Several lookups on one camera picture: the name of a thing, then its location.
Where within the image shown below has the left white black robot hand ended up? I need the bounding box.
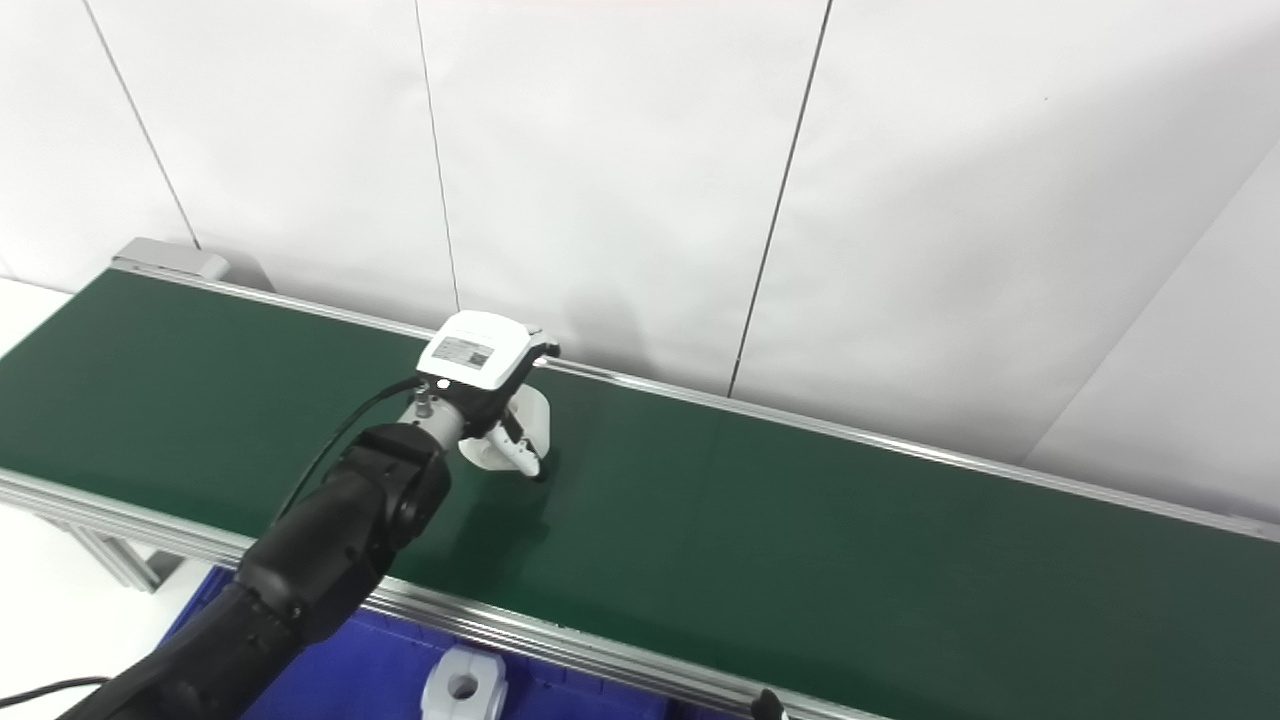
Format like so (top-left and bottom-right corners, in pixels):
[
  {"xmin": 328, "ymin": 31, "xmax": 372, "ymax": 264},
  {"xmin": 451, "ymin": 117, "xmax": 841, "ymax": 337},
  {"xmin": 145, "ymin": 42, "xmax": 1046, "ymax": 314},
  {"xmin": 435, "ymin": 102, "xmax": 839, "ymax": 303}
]
[{"xmin": 415, "ymin": 310, "xmax": 562, "ymax": 484}]

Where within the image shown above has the white plastic block part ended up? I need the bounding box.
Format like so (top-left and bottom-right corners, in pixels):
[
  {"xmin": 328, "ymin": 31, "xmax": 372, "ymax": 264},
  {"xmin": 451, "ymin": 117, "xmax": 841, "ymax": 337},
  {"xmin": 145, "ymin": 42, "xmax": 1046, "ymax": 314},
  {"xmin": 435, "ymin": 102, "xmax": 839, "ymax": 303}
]
[
  {"xmin": 420, "ymin": 645, "xmax": 508, "ymax": 720},
  {"xmin": 458, "ymin": 385, "xmax": 554, "ymax": 473}
]

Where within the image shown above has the green conveyor belt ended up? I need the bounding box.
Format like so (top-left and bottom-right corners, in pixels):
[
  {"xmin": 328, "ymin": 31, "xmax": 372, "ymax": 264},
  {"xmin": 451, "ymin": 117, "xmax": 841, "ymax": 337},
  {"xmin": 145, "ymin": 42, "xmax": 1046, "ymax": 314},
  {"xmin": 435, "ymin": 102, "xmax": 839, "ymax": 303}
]
[
  {"xmin": 0, "ymin": 270, "xmax": 1280, "ymax": 720},
  {"xmin": 0, "ymin": 238, "xmax": 1280, "ymax": 720}
]

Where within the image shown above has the blue plastic bin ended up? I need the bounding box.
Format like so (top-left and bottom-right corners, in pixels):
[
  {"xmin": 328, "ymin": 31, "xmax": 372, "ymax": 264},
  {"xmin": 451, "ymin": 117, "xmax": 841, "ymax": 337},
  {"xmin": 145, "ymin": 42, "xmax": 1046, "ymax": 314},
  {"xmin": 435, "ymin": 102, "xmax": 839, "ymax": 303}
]
[{"xmin": 160, "ymin": 565, "xmax": 731, "ymax": 720}]

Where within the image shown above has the aluminium conveyor leg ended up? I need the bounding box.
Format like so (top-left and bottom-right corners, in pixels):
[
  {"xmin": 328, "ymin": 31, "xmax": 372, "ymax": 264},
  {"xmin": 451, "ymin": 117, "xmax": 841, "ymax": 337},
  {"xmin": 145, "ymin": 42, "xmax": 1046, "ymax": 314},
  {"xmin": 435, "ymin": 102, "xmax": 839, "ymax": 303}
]
[{"xmin": 50, "ymin": 515, "xmax": 186, "ymax": 593}]

